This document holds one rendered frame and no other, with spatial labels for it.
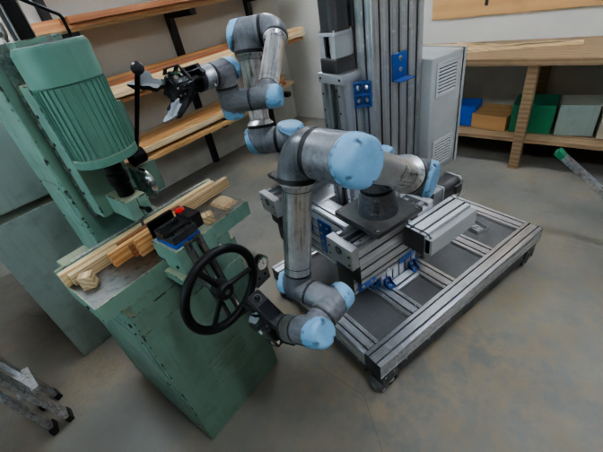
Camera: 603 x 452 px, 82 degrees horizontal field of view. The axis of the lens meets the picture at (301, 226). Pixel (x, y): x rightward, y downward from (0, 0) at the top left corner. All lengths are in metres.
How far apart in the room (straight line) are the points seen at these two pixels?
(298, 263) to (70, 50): 0.75
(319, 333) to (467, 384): 1.06
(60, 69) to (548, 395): 1.99
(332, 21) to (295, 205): 0.65
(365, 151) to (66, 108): 0.74
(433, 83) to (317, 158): 0.82
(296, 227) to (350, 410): 1.03
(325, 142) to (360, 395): 1.26
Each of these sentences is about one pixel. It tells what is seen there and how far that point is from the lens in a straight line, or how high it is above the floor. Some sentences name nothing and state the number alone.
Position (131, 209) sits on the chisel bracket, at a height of 1.04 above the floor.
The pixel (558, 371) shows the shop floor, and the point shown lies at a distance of 1.95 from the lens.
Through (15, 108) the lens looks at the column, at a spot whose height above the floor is 1.37.
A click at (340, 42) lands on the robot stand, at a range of 1.28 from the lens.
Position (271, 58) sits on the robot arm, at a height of 1.33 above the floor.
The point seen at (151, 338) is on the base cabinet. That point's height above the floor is 0.69.
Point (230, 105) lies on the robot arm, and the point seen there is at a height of 1.23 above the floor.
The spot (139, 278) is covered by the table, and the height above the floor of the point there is 0.90.
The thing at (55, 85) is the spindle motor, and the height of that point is 1.42.
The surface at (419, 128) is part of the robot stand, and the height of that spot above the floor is 0.97.
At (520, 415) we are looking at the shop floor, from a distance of 1.78.
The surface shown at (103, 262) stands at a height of 0.92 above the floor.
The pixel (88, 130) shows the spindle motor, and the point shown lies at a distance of 1.07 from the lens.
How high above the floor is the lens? 1.52
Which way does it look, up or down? 35 degrees down
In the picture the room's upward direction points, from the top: 11 degrees counter-clockwise
